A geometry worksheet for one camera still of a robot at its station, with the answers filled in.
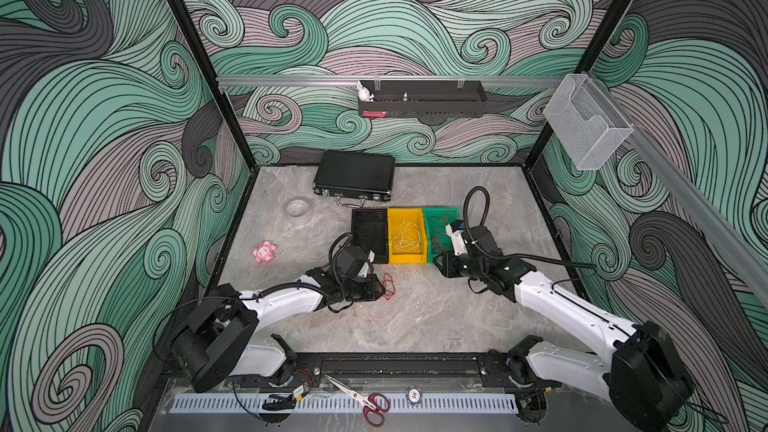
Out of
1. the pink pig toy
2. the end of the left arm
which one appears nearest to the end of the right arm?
the end of the left arm

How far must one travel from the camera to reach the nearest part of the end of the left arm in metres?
0.64

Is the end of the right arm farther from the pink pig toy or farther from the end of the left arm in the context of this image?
the pink pig toy
